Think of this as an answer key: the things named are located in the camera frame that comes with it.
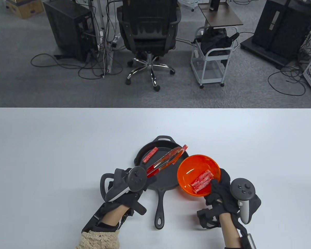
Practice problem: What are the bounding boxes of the person's left hand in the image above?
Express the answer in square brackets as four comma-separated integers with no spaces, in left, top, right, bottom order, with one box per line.
[108,169,157,215]

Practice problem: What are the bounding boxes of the person's right hand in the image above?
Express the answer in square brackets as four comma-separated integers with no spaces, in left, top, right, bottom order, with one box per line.
[196,168,241,229]

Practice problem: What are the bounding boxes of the red bacon strips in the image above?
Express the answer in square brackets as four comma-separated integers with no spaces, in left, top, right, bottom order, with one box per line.
[194,174,214,194]
[191,170,210,187]
[143,147,158,163]

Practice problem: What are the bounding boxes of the red marbled meat slices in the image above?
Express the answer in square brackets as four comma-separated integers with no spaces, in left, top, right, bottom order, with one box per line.
[193,172,212,191]

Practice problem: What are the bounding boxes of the red handled kitchen tongs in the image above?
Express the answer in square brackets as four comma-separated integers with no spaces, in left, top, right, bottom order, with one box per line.
[146,145,188,177]

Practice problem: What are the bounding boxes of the orange plastic bowl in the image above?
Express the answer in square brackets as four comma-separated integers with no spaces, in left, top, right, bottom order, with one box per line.
[177,155,221,198]

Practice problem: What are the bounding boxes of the black cast iron pan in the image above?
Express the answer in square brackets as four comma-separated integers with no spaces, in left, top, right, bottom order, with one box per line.
[134,135,189,230]

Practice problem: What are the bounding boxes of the red white crab stick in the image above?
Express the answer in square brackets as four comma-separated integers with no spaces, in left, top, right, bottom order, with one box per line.
[171,144,189,165]

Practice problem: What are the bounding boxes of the person's left forearm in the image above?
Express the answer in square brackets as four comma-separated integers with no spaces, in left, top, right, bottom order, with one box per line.
[100,204,130,229]

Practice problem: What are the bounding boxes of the person's right forearm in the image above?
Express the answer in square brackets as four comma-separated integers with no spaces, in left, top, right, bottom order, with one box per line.
[219,213,243,247]

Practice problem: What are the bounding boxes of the grey handheld controller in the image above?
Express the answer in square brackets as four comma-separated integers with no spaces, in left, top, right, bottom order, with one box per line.
[230,178,262,225]
[100,166,148,203]

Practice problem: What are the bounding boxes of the cream knit sleeve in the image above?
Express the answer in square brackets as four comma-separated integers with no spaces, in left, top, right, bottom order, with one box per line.
[76,230,121,249]

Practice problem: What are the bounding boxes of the white trolley cart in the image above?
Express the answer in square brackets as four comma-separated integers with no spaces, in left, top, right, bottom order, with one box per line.
[191,26,238,89]

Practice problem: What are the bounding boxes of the black platform base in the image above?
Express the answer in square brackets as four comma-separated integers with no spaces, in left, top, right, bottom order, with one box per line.
[240,36,297,70]

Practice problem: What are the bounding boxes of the black bag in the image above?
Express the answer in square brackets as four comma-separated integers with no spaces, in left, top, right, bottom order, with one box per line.
[200,27,240,57]

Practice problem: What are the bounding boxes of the white power strip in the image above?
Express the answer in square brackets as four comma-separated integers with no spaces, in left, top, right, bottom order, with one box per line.
[111,33,121,49]

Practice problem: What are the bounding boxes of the black mesh office chair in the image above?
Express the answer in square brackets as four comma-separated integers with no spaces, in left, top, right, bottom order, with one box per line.
[117,0,182,92]

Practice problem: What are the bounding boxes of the black computer tower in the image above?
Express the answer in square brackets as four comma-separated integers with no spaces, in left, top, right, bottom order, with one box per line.
[43,0,98,62]

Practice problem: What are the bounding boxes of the brown side table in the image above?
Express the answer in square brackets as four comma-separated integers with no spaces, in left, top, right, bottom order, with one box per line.
[198,2,244,29]

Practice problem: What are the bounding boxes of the black equipment cabinet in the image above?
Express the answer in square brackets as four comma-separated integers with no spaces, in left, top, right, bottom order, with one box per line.
[251,0,311,60]

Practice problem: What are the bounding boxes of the white stand base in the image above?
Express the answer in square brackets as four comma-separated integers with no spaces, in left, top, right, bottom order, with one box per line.
[178,0,206,12]

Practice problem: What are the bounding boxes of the cardboard box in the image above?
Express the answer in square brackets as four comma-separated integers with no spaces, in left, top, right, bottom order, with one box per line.
[6,0,45,19]

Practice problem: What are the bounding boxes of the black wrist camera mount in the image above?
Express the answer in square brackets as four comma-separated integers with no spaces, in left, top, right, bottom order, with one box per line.
[240,232,257,249]
[81,202,112,232]

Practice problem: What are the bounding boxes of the black floor cable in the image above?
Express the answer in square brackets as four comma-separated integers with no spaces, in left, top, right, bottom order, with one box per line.
[31,53,123,80]
[268,66,307,96]

